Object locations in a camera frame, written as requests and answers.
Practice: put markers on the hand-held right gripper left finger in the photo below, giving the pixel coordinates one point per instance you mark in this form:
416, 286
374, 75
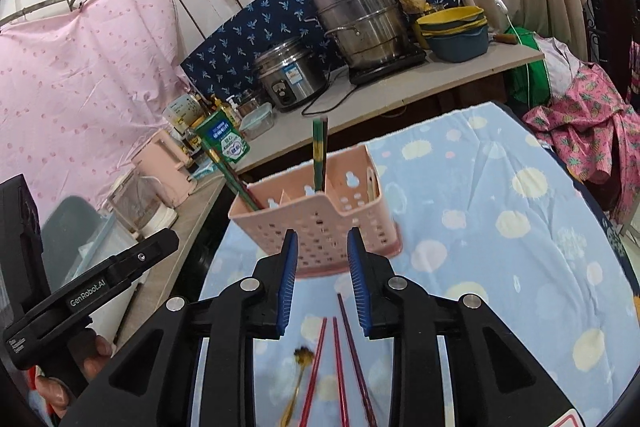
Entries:
287, 287

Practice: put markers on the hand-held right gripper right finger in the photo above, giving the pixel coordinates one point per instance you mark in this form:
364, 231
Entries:
359, 287

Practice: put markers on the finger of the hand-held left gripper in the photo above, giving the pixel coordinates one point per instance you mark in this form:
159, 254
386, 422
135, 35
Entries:
147, 254

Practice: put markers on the maroon chopstick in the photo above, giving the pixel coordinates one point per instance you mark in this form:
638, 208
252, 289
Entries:
356, 352

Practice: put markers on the pink perforated utensil basket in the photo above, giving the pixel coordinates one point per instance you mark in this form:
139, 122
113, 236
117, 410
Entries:
320, 227

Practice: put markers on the gold flower spoon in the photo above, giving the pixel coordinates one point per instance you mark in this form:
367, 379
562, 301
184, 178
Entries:
302, 355

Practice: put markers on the bright red chopstick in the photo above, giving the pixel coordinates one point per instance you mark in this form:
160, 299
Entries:
340, 367
314, 367

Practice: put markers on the green chopstick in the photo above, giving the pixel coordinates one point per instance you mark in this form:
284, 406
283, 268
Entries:
235, 187
319, 147

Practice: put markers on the person's left hand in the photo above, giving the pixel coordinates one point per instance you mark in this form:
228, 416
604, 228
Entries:
97, 354

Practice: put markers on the white clear-sided appliance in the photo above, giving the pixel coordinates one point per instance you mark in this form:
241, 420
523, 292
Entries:
145, 207

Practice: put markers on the pink electric kettle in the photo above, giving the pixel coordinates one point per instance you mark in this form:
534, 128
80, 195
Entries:
162, 172

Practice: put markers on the grey-green plastic lid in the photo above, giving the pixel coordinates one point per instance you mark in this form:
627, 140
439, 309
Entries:
67, 227

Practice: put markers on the light blue printed blanket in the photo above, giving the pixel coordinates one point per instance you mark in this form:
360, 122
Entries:
475, 232

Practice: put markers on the green packet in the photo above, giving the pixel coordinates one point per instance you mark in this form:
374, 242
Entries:
222, 139

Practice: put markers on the clear measuring cup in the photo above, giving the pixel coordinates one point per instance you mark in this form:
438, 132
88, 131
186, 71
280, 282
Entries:
182, 112

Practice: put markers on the pink dotted curtain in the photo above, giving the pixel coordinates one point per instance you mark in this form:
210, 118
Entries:
75, 107

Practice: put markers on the glass food container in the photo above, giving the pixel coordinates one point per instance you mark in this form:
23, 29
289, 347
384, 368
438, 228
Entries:
257, 122

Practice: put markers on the wooden counter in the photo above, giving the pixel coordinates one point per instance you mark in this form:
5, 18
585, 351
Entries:
400, 102

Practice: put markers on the steel rice cooker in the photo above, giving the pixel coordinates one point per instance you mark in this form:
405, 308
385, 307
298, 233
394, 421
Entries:
290, 74

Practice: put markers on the black induction cooker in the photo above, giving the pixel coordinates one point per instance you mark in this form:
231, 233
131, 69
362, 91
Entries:
390, 67

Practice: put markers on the blue basin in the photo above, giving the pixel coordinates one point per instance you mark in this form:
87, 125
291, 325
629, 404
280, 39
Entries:
457, 47

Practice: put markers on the stainless steel steamer pot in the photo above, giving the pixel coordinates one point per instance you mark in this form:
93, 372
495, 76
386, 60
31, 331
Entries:
362, 22

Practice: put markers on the navy leaf-print cloth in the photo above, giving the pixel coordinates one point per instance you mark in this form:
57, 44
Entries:
280, 17

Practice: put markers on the pink pineapple-print garment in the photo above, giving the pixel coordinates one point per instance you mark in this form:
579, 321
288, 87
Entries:
585, 132

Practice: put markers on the green cloth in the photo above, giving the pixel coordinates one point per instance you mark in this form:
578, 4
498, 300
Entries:
530, 72

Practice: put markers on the stacked yellow blue basins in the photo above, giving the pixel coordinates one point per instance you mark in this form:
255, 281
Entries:
450, 19

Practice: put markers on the brown scrub sponge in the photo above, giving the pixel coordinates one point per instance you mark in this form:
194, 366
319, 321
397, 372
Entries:
412, 1

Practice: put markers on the dark metal chair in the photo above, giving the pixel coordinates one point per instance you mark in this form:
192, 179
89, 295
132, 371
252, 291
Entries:
612, 32

